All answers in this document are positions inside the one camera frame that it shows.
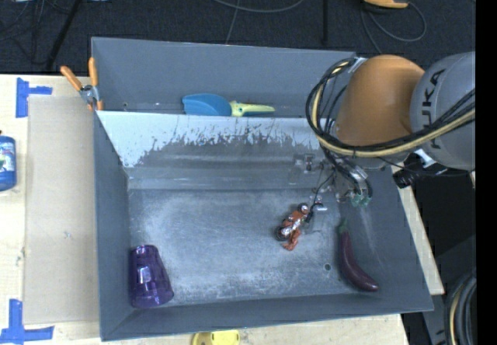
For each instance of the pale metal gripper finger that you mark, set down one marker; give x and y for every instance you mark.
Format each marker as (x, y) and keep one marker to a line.
(320, 208)
(306, 168)

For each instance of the purple toy eggplant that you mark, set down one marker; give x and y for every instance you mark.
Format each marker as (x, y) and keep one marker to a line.
(351, 258)

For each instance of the grey metal bin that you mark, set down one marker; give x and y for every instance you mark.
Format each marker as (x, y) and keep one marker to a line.
(233, 227)

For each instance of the purple clear plastic cup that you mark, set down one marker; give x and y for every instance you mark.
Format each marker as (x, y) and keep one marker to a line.
(149, 277)

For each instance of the pale wood flat board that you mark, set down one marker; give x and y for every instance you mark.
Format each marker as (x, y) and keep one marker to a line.
(58, 199)

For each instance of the blue printed can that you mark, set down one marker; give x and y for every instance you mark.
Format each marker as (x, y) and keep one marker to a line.
(7, 164)

